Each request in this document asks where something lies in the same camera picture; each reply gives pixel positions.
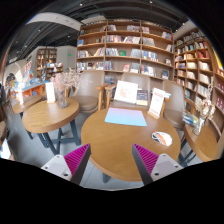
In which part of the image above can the small wooden far-left table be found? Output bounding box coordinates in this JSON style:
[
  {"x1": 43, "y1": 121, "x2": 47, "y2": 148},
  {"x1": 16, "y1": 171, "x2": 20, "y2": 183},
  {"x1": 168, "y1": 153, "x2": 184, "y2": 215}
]
[{"x1": 12, "y1": 94, "x2": 44, "y2": 140}]

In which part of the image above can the beige armchair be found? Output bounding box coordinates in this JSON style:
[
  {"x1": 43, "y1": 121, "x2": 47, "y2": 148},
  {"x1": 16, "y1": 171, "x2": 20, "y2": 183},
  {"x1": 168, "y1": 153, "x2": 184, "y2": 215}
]
[
  {"x1": 106, "y1": 72, "x2": 151, "y2": 110},
  {"x1": 72, "y1": 70, "x2": 107, "y2": 114},
  {"x1": 163, "y1": 80, "x2": 185, "y2": 130}
]

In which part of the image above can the wooden bookshelf right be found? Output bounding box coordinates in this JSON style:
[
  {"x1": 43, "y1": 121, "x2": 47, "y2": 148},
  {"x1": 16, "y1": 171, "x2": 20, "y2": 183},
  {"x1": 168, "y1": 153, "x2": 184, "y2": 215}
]
[{"x1": 174, "y1": 28, "x2": 224, "y2": 137}]

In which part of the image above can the round wooden table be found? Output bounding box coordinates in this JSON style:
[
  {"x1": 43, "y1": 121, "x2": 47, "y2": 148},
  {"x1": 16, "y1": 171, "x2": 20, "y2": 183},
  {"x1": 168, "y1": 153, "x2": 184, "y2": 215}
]
[
  {"x1": 22, "y1": 98, "x2": 81, "y2": 155},
  {"x1": 179, "y1": 124, "x2": 217, "y2": 167},
  {"x1": 81, "y1": 109, "x2": 180, "y2": 182}
]

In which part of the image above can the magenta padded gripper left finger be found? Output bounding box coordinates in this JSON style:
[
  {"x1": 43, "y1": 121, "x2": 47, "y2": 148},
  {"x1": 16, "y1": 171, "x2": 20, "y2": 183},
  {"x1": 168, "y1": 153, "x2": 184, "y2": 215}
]
[{"x1": 42, "y1": 144, "x2": 91, "y2": 185}]

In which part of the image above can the beige armchair right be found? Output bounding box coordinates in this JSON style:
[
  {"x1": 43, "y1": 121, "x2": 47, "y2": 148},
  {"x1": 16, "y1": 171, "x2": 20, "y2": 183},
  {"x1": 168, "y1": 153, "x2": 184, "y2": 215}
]
[{"x1": 163, "y1": 80, "x2": 185, "y2": 130}]

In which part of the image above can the orange display counter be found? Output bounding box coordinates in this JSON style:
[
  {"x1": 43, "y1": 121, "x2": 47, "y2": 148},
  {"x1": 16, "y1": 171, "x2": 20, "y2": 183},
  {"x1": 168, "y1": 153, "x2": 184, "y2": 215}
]
[{"x1": 11, "y1": 82, "x2": 46, "y2": 99}]

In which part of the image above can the round wooden centre table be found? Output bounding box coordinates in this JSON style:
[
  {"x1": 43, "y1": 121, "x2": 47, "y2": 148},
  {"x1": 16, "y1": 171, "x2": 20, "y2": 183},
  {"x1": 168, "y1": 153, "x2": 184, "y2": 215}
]
[{"x1": 81, "y1": 109, "x2": 180, "y2": 182}]

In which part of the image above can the white orange computer mouse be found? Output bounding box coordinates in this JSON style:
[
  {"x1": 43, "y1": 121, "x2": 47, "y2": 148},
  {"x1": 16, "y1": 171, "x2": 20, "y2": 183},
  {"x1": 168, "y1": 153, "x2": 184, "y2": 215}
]
[{"x1": 152, "y1": 132, "x2": 173, "y2": 146}]

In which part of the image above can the large wooden bookshelf centre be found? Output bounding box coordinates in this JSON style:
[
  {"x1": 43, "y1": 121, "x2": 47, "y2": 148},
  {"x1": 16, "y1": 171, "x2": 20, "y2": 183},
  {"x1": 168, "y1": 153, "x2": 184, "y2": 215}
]
[{"x1": 76, "y1": 19, "x2": 174, "y2": 80}]

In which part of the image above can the dark book on chair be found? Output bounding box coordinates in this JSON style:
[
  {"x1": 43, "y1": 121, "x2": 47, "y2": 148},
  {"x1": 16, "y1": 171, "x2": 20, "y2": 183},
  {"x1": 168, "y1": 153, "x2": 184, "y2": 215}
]
[{"x1": 136, "y1": 90, "x2": 148, "y2": 106}]

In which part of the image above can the blue pink gradient mouse pad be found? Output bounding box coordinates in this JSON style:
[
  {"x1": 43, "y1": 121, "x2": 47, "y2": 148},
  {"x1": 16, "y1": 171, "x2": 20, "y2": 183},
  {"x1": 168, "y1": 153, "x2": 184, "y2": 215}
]
[{"x1": 105, "y1": 108, "x2": 147, "y2": 126}]

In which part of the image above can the white picture book on chair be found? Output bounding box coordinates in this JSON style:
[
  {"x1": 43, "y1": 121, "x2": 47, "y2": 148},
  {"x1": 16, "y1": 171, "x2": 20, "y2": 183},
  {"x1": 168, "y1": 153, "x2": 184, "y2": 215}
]
[{"x1": 114, "y1": 80, "x2": 138, "y2": 104}]

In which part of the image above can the beige armchair left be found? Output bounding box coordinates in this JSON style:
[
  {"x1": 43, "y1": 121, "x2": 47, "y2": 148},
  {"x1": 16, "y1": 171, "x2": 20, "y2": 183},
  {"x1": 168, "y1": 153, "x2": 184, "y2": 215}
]
[{"x1": 72, "y1": 70, "x2": 107, "y2": 114}]

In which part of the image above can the right vase with dried flowers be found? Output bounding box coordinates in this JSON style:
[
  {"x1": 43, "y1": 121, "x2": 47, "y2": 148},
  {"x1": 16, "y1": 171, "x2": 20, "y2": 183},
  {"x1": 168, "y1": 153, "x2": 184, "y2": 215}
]
[{"x1": 193, "y1": 86, "x2": 215, "y2": 135}]

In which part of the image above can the round wooden left table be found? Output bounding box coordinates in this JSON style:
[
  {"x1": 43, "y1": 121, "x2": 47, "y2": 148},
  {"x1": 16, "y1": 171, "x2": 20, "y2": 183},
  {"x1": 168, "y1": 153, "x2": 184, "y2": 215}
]
[{"x1": 22, "y1": 98, "x2": 81, "y2": 155}]

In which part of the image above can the glass vase with dried flowers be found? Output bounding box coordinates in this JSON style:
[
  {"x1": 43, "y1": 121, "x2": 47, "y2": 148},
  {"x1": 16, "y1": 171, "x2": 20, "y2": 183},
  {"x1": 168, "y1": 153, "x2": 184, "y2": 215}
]
[{"x1": 50, "y1": 68, "x2": 81, "y2": 109}]

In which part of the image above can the beige armchair middle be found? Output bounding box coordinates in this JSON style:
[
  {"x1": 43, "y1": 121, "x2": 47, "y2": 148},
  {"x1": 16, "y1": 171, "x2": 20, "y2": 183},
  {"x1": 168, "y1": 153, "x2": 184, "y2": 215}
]
[{"x1": 106, "y1": 72, "x2": 151, "y2": 110}]

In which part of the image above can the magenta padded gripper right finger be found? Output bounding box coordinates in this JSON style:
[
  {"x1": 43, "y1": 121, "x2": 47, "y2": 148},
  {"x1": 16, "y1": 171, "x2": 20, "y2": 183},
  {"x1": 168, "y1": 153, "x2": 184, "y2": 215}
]
[{"x1": 132, "y1": 144, "x2": 182, "y2": 185}]

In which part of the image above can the red white sign stand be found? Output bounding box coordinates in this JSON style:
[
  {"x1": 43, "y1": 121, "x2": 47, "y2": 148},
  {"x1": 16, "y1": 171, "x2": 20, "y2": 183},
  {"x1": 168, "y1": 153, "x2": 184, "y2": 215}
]
[{"x1": 148, "y1": 88, "x2": 165, "y2": 119}]

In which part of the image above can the white sign on left table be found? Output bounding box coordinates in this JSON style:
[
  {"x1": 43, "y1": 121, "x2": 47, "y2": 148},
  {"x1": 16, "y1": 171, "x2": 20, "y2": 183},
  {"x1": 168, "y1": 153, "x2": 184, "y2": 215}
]
[{"x1": 45, "y1": 82, "x2": 55, "y2": 103}]

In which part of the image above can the round wooden right table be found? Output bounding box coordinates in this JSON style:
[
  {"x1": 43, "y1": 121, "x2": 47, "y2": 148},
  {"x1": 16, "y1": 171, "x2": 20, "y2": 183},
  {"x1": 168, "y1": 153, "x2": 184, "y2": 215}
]
[{"x1": 179, "y1": 124, "x2": 217, "y2": 167}]

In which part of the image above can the stack of books right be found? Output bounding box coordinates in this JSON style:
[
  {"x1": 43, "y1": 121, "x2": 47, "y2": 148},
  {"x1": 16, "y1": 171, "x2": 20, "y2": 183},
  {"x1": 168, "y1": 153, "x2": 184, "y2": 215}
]
[{"x1": 182, "y1": 112, "x2": 198, "y2": 126}]

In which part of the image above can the distant wooden bookshelf left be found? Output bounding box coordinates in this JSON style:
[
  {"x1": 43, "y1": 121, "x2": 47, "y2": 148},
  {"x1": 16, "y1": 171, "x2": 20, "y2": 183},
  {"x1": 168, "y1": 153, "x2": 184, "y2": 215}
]
[{"x1": 36, "y1": 48, "x2": 63, "y2": 81}]

